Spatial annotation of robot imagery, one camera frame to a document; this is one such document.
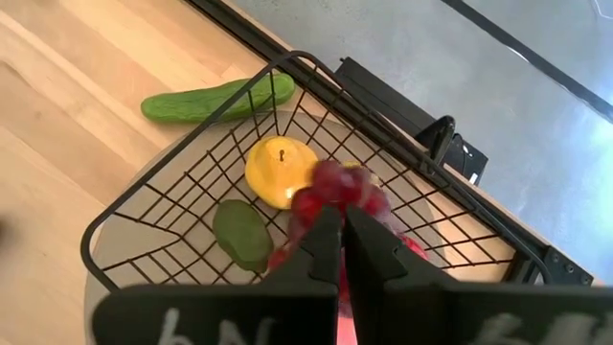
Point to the green cucumber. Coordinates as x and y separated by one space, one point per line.
191 105

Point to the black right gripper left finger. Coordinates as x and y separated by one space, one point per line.
215 316

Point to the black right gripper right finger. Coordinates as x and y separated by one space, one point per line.
479 316

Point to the red grape bunch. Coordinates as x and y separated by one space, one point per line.
335 184

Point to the black clamp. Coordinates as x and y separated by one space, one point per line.
440 134

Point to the black mounting plate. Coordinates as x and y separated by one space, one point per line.
383 96

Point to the yellow pear with stem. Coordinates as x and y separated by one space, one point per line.
278 177

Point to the dark green avocado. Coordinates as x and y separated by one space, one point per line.
242 235

